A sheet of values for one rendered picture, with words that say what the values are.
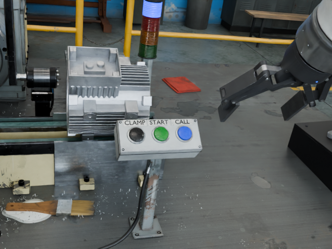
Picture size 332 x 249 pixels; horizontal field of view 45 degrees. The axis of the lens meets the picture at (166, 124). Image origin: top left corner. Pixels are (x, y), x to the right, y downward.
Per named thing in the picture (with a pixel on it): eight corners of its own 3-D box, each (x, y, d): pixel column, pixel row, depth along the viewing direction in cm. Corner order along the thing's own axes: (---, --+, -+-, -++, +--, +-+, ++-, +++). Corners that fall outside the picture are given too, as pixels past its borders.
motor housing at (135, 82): (66, 149, 103) (68, 101, 89) (65, 95, 114) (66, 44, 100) (142, 147, 108) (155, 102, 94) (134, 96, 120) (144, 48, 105)
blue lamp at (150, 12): (144, 17, 123) (145, 2, 121) (140, 12, 128) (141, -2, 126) (162, 18, 125) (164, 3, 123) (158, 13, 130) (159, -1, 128)
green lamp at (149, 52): (140, 58, 129) (141, 45, 127) (136, 52, 134) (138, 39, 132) (158, 59, 131) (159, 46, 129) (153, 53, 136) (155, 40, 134)
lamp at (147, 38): (141, 45, 127) (143, 31, 125) (138, 39, 132) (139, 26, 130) (159, 46, 129) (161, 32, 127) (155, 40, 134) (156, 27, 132)
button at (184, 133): (177, 143, 81) (179, 139, 79) (174, 129, 82) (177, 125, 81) (190, 142, 82) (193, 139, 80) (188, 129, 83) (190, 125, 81)
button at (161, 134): (153, 143, 80) (155, 140, 78) (151, 130, 81) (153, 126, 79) (167, 143, 80) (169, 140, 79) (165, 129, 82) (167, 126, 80)
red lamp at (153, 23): (143, 31, 125) (144, 17, 123) (139, 26, 130) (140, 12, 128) (161, 32, 127) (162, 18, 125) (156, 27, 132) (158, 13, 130)
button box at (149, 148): (116, 161, 80) (120, 152, 76) (113, 129, 83) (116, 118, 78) (195, 157, 85) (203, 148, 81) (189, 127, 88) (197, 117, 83)
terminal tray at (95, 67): (67, 98, 94) (68, 76, 88) (66, 66, 100) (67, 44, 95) (118, 99, 97) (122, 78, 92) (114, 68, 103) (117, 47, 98)
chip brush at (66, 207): (4, 215, 91) (3, 212, 91) (8, 201, 96) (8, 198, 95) (94, 216, 95) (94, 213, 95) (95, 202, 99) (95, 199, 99)
